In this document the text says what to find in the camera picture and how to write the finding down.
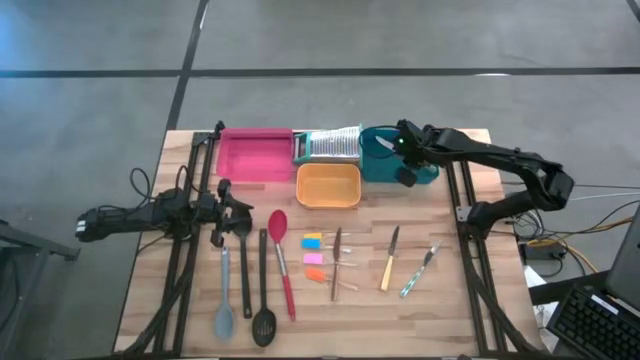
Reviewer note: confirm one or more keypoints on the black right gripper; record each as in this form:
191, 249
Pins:
420, 147

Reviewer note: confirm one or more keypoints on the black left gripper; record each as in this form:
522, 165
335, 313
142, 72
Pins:
223, 212

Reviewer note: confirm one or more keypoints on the red silicone spoon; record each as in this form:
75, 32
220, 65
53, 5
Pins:
277, 225

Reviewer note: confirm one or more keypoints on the black solid serving spoon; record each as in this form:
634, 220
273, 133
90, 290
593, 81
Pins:
245, 290

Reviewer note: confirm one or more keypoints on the grey silicone spoon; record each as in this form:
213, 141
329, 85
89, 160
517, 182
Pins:
224, 320

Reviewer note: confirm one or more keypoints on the black slotted serving spoon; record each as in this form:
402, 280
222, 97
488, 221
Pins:
263, 325

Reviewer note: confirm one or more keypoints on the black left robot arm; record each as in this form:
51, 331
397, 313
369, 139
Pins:
125, 217

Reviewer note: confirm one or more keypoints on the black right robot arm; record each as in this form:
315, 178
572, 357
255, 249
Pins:
500, 152

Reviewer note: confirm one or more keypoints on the teal plastic bin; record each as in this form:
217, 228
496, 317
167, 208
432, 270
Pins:
380, 167

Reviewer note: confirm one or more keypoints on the pink plastic bin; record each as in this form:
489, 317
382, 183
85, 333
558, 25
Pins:
255, 157

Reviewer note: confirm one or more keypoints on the yellow plastic bin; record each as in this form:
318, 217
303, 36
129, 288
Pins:
327, 186

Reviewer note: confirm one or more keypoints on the black power adapter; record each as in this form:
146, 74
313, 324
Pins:
540, 251

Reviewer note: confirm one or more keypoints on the white paper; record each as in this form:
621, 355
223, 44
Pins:
531, 276

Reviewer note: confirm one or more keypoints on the black metal stand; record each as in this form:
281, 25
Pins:
40, 243

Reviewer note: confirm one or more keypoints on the black desk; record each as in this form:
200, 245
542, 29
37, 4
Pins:
565, 289

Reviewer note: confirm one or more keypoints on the black keyboard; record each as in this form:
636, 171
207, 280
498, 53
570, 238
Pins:
595, 325

